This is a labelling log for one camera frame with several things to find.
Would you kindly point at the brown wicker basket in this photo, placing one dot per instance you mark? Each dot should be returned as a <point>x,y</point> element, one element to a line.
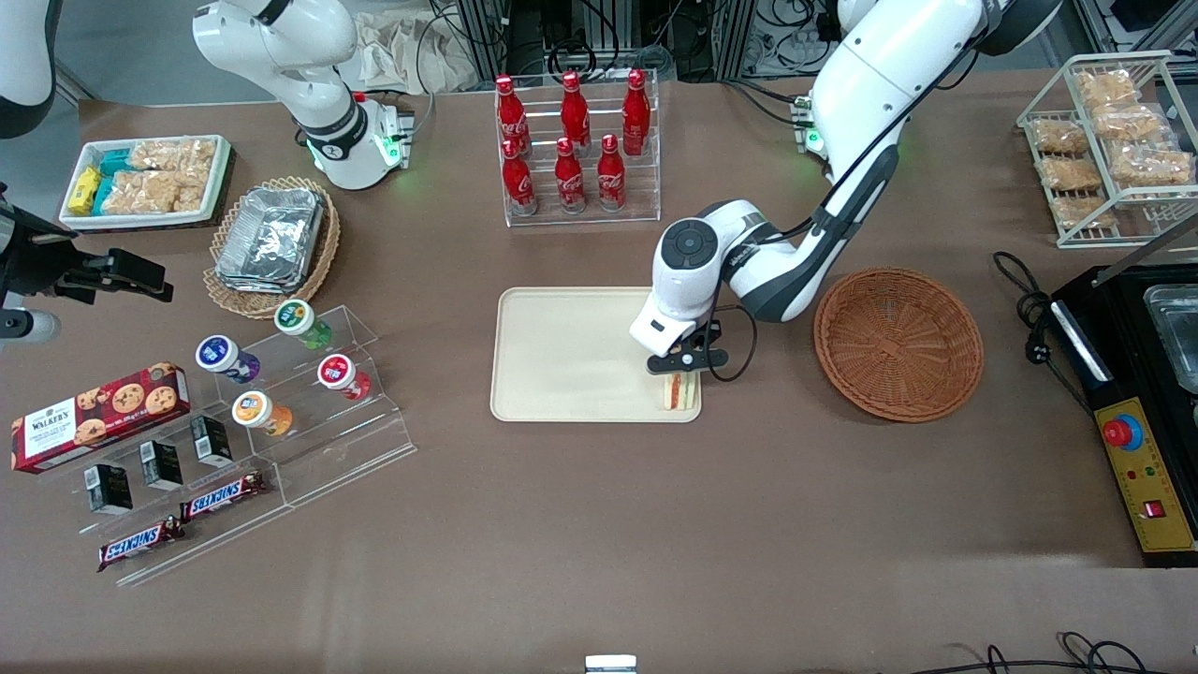
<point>898,346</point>

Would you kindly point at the small black box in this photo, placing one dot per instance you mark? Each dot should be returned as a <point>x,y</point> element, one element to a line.
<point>161,465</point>
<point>109,488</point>
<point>211,441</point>

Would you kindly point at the light wicker basket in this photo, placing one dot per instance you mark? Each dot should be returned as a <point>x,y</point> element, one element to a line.
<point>323,243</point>

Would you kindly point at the red lid gum jar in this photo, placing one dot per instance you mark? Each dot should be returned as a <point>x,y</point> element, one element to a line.
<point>337,372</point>

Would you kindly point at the cream plastic tray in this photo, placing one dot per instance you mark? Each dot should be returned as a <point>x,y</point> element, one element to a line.
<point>571,356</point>

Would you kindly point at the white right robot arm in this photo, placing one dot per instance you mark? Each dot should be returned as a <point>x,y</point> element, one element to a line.
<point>309,75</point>

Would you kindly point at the puffed snack bag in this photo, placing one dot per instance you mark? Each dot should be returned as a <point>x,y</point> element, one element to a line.
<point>1131,123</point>
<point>1073,174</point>
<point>1060,137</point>
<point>1106,87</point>
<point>1086,212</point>
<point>1151,166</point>

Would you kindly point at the red rocker switch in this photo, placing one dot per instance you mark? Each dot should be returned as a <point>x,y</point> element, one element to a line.
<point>1154,509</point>

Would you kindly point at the orange lid gum jar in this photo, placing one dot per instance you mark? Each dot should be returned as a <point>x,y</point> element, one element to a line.
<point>255,409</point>

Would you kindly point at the clear acrylic bottle rack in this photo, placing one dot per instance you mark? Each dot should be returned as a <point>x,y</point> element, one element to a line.
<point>580,213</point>

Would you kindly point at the metal equipment rack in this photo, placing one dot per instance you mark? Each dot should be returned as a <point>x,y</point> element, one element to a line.
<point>608,37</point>

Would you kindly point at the red emergency stop button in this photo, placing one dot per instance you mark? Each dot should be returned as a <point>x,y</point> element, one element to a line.
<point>1121,432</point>

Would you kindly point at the yellow control panel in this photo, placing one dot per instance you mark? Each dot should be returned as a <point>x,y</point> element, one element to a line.
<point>1156,468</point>

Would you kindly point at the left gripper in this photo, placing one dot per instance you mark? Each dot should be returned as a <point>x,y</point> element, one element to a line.
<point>698,340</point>

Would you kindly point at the yellow snack packet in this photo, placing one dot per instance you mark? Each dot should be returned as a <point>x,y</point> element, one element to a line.
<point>84,187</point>

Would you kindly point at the grey cylindrical wrist mount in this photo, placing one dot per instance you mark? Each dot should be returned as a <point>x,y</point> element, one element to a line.
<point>33,326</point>

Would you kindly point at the crumpled white cloth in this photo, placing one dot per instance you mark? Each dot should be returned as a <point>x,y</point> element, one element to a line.
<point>402,51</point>

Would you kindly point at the Snickers chocolate bar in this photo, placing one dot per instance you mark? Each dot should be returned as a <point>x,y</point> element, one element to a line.
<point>140,544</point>
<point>225,496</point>

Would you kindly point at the triangle sandwich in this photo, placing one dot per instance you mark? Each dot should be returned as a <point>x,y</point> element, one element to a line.
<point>680,393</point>

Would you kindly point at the small white device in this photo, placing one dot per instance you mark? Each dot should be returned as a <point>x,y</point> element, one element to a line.
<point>610,665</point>

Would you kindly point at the clear cracker bag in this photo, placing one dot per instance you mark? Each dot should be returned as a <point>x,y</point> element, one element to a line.
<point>150,192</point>
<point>178,154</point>

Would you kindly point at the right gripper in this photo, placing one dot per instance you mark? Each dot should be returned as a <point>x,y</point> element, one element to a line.
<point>36,259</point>

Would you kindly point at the steel pan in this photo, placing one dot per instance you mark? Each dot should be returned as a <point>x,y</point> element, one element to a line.
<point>1179,337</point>

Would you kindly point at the green lid gum jar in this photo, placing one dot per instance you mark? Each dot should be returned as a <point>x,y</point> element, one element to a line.
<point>297,316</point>

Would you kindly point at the silver foil container stack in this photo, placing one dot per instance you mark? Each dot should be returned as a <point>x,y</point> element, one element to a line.
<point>271,239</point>

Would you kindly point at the clear acrylic stepped shelf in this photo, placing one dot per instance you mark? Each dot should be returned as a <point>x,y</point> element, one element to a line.
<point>328,440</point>

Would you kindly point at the black heating machine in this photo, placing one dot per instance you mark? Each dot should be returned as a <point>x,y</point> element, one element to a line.
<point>1123,365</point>

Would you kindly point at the teal snack packet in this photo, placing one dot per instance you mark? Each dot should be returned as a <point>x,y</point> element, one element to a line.
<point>117,161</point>
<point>104,194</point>

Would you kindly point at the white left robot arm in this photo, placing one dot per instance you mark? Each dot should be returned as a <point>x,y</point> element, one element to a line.
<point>889,75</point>

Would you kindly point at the red Walkers cookie box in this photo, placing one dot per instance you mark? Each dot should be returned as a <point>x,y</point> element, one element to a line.
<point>98,417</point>

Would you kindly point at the red cola bottle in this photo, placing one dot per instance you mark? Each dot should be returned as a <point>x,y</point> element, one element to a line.
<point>568,178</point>
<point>510,108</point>
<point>636,108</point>
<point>574,108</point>
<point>518,178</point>
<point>610,173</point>

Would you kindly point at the white snack tray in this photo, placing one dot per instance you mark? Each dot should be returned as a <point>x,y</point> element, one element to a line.
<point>140,220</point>

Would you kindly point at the purple lid gum jar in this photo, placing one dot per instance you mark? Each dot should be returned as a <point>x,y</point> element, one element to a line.
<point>218,354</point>

